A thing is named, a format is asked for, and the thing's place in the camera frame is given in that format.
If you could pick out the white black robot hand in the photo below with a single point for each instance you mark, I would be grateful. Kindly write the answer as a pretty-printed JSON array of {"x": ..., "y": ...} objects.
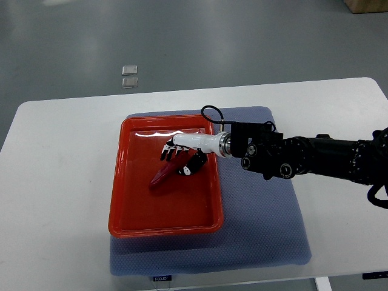
[{"x": 191, "y": 151}]

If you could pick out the red pepper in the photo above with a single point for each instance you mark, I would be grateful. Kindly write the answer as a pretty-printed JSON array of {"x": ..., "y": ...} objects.
[{"x": 171, "y": 167}]

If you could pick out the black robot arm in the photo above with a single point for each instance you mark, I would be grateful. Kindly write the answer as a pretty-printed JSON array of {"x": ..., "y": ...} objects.
[{"x": 263, "y": 150}]

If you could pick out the red plastic tray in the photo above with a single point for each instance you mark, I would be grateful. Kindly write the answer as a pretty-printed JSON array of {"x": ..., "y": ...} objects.
[{"x": 180, "y": 205}]

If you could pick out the blue-grey cushion mat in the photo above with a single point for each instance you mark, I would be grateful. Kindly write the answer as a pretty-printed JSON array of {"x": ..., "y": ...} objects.
[{"x": 263, "y": 227}]

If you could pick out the upper metal floor plate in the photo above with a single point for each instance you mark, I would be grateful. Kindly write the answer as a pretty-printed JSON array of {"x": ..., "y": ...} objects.
[{"x": 129, "y": 70}]

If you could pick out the black table label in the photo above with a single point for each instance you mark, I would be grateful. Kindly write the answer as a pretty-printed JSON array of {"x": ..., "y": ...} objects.
[{"x": 162, "y": 278}]

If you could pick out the white table leg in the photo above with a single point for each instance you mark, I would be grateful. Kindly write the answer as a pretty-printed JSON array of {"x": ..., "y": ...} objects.
[{"x": 323, "y": 284}]

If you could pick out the cardboard box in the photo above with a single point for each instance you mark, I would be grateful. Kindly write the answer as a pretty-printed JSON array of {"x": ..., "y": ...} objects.
[{"x": 366, "y": 6}]

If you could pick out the dark blue edge label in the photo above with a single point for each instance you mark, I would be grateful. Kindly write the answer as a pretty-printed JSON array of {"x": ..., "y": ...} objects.
[{"x": 375, "y": 275}]

